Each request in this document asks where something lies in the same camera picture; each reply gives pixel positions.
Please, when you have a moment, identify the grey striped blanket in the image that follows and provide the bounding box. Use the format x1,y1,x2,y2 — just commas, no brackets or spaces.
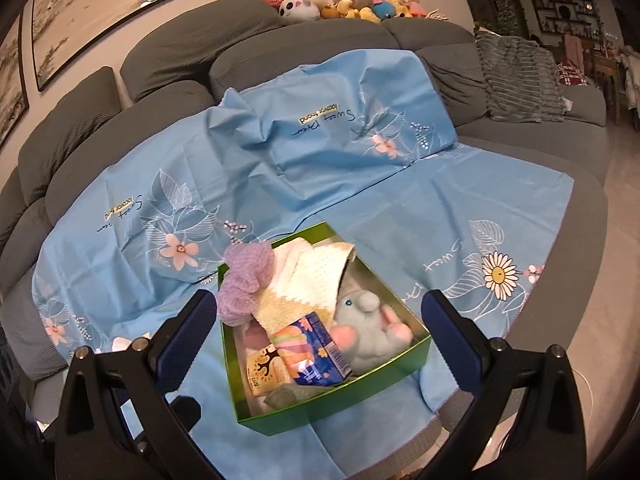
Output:
474,29,567,123

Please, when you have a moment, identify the cream fluffy towel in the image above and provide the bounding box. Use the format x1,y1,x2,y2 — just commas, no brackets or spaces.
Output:
252,239,357,333

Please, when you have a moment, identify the grey elephant plush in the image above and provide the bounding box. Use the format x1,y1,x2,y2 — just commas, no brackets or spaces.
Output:
332,287,415,376

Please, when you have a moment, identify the blue floral bed sheet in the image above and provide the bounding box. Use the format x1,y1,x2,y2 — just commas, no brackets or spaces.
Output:
31,49,576,468

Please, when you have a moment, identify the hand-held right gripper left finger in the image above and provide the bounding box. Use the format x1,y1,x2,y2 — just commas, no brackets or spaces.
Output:
54,289,236,480

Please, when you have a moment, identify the cream tissue pack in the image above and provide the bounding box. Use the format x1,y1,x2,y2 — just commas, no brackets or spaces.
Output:
246,344,291,397

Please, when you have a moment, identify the yellow sponge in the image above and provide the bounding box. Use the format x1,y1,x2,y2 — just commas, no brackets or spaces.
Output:
262,382,311,406

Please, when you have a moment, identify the blue and orange tissue packet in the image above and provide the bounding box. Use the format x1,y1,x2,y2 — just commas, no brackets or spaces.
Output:
272,311,353,387

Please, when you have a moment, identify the green box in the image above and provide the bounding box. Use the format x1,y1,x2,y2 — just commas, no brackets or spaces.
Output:
217,221,432,437

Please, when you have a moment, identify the pink cloth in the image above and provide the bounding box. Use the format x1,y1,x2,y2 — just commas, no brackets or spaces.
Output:
235,322,273,361

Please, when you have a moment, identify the pink garment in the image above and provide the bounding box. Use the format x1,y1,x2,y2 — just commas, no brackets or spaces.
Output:
564,35,585,66

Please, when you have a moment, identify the dark wall shelf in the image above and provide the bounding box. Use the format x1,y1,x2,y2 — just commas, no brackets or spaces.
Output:
527,0,603,36

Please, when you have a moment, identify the row of colourful plush toys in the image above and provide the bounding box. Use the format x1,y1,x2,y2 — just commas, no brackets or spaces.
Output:
270,0,441,25

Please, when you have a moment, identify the red plaid cloth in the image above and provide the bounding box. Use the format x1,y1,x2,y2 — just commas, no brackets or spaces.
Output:
557,59,596,87

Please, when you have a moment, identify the purple knit cloth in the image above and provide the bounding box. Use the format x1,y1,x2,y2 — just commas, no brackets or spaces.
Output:
216,242,276,326

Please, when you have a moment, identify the grey sofa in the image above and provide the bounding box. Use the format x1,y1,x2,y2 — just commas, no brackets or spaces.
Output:
0,0,610,480

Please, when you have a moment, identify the framed landscape painting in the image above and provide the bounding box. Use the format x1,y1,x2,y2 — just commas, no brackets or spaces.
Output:
31,0,237,92
0,10,31,148

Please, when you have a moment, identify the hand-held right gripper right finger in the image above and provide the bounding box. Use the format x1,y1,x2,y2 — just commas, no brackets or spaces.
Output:
415,289,591,480

